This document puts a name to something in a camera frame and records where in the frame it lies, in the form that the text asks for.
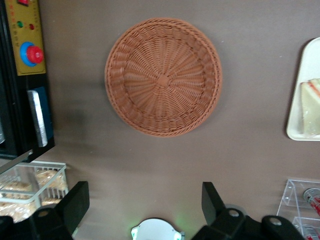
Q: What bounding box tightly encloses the triangular sandwich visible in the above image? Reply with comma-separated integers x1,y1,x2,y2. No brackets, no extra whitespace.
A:
299,77,320,136

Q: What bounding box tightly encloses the red emergency stop button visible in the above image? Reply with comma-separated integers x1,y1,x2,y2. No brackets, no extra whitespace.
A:
19,41,45,68

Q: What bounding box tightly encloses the black control box yellow panel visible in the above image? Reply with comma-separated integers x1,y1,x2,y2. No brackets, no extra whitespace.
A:
0,0,56,164

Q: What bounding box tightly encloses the clear acrylic bottle rack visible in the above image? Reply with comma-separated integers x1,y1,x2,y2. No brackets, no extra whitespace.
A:
276,177,320,240

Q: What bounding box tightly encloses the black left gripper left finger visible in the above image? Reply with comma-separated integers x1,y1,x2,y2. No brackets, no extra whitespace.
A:
31,180,91,240

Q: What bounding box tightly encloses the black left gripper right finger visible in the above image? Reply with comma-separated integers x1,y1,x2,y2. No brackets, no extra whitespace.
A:
191,181,248,240

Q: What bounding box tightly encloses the clear bag of rice crackers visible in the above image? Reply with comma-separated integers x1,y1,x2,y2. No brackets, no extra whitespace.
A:
34,169,67,199
0,180,34,201
0,199,41,224

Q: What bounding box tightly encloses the round brown wicker basket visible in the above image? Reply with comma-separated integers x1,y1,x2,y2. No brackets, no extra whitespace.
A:
104,16,223,138

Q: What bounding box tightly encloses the silver metal bar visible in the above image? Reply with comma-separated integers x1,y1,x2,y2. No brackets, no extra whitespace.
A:
26,89,49,149

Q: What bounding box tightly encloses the red Coca-Cola bottle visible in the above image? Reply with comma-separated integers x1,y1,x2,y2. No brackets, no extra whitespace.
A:
303,187,320,209

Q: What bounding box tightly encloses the white wire basket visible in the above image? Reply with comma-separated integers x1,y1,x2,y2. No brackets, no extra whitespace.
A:
0,160,68,210

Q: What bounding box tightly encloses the beige plastic tray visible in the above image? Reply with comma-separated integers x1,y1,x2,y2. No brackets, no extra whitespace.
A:
286,37,320,142

